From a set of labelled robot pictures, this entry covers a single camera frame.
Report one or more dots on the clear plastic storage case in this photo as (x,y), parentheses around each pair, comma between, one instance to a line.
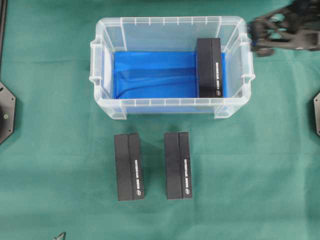
(179,33)

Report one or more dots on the black metal frame rail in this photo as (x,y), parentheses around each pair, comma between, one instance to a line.
(3,14)

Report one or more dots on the green table cloth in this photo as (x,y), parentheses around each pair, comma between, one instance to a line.
(255,175)

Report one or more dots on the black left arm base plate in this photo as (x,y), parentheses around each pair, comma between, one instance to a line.
(7,112)

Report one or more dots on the black camera box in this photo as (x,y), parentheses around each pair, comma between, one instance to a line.
(129,167)
(178,174)
(209,68)

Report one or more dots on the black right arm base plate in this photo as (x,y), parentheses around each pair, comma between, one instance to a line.
(316,103)

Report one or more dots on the blue liner sheet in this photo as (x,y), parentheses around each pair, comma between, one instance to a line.
(157,75)

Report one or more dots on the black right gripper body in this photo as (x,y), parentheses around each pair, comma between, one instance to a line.
(292,27)

